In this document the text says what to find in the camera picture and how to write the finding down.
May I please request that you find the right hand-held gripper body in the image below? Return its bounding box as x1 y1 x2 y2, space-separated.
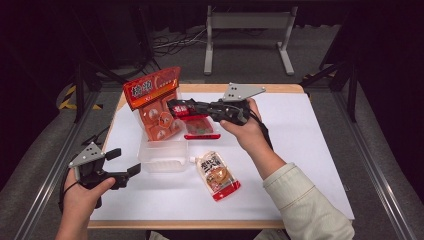
208 82 267 127

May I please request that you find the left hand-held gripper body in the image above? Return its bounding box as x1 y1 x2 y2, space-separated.
68 142 131 191

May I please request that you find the red and black snack packet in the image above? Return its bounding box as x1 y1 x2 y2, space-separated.
166 98 222 140

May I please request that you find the clear plastic storage bin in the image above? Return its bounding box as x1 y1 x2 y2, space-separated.
137 138 189 174

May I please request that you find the orange dried tofu packet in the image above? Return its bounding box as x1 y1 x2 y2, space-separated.
138 89 184 142

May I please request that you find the red spicy snack packet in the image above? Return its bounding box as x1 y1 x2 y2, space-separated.
122 65 182 112

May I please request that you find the person's right hand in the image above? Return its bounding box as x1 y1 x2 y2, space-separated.
220 98 276 168

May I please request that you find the person's left hand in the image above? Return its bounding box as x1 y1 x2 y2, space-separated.
61 169 116 223

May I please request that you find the yellow and black floor tape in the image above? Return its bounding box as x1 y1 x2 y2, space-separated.
58 84 103 111

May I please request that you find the white and red spout pouch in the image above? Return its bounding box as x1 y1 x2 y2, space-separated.
189 150 242 202

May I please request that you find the black tripod stand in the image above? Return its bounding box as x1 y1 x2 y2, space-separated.
71 49 161 124
299 49 360 123

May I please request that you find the grey metal stand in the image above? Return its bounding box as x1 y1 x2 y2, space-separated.
203 4 299 76

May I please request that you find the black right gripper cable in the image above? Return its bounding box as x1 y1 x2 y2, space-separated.
248 109 274 150

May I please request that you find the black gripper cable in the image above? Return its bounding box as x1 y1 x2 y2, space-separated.
248 109 274 150
58 168 79 214

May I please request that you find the aluminium floor rail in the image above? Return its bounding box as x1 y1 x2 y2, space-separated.
333 89 418 240
13 89 101 240

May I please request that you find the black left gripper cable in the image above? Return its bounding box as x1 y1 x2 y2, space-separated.
58 168 79 214

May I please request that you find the bundle of floor cables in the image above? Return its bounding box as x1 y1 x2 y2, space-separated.
153 28 208 57

